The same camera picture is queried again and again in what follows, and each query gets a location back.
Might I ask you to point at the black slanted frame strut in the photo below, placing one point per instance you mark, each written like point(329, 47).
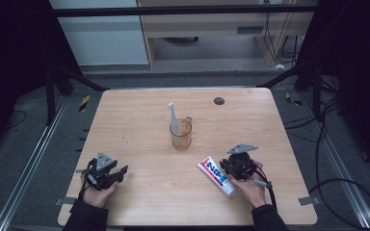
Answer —
point(77, 77)
point(285, 75)

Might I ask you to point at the amber transparent cup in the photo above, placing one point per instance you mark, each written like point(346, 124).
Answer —
point(181, 139)

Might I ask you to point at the aluminium floor rail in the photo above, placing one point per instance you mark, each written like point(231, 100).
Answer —
point(337, 163)
point(32, 160)

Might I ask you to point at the white toothpaste tube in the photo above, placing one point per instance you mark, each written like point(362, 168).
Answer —
point(216, 176)

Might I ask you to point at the yellow black striped tape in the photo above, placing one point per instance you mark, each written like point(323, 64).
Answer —
point(293, 101)
point(84, 103)

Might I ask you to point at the grey tape strip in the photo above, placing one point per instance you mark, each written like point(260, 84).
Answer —
point(65, 201)
point(309, 200)

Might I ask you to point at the grey round table grommet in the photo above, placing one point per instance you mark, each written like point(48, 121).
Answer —
point(219, 101)

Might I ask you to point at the small white floor object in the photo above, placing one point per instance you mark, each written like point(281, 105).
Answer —
point(280, 66)

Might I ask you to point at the white cabinet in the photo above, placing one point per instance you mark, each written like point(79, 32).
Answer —
point(102, 41)

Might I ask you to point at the light wooden desk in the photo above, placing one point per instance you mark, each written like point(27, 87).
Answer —
point(205, 24)

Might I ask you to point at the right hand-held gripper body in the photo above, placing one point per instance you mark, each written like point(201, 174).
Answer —
point(242, 165)

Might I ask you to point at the person's left hand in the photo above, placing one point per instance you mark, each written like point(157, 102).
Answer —
point(98, 196)

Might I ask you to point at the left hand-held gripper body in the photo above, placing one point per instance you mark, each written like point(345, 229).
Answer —
point(101, 173)

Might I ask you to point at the dark curtain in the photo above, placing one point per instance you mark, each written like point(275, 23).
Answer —
point(13, 64)
point(359, 80)

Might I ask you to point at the white electric toothbrush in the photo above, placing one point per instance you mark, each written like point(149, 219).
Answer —
point(173, 120)

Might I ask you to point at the black horizontal frame bar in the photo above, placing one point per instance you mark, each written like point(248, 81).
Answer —
point(173, 11)

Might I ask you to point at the person's right hand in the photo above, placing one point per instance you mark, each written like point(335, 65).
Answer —
point(253, 191)

